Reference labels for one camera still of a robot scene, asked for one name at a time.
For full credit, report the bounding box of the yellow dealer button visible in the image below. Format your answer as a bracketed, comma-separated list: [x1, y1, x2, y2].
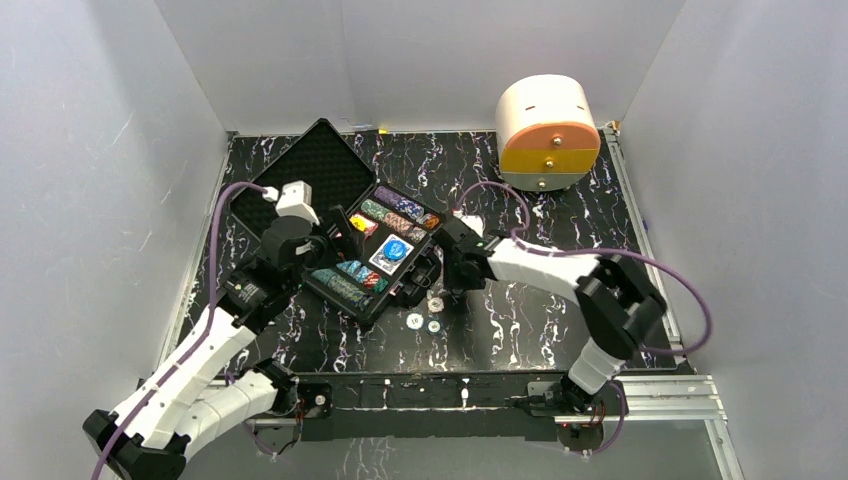
[350, 216, 377, 237]

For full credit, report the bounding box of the red playing card deck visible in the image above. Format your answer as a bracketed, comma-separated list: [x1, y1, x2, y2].
[349, 211, 380, 240]

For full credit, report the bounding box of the blue playing card deck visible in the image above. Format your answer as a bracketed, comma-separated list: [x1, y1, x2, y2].
[369, 234, 415, 276]

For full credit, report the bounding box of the red white chip hundred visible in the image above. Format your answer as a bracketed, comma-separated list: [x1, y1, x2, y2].
[427, 297, 445, 313]

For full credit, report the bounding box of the light blue chip ten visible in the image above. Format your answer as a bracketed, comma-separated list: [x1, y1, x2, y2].
[406, 312, 425, 330]

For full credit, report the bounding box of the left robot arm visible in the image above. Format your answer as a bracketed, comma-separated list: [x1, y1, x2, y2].
[83, 205, 364, 479]

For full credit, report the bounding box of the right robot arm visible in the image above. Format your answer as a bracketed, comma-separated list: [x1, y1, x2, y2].
[434, 217, 667, 414]

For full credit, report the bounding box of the black poker set case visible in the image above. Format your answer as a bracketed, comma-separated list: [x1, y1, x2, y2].
[229, 119, 443, 330]

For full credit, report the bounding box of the white round drawer cabinet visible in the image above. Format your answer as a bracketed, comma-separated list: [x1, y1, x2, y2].
[495, 74, 601, 192]

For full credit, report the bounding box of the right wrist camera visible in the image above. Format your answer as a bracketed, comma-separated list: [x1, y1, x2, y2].
[458, 215, 485, 237]

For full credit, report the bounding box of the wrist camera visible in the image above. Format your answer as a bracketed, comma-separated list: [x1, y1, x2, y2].
[458, 215, 485, 237]
[262, 180, 319, 225]

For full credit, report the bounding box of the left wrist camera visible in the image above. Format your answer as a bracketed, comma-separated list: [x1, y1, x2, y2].
[262, 180, 319, 225]

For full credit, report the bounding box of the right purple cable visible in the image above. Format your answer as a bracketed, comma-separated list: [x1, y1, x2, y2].
[457, 180, 715, 458]

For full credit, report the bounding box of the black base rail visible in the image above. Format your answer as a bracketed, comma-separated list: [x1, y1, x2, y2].
[301, 371, 563, 442]

